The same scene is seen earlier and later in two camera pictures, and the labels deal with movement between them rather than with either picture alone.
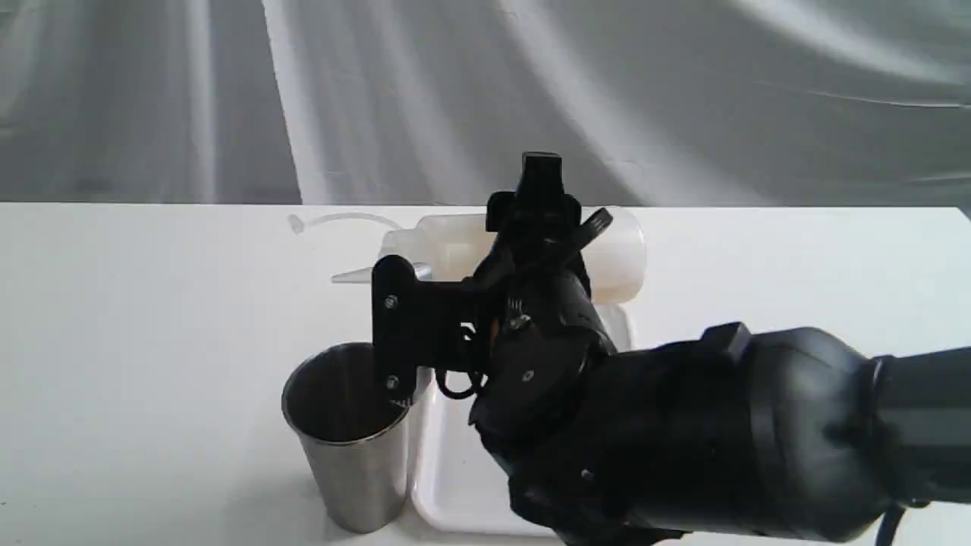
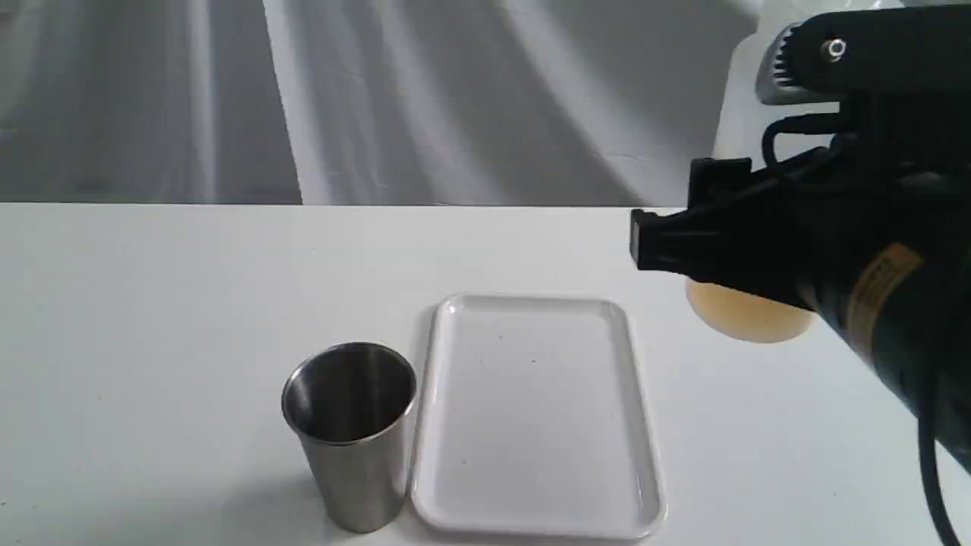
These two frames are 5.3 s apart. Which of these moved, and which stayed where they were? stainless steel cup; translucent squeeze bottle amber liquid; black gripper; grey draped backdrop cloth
Moved: black gripper; translucent squeeze bottle amber liquid
Stayed: stainless steel cup; grey draped backdrop cloth
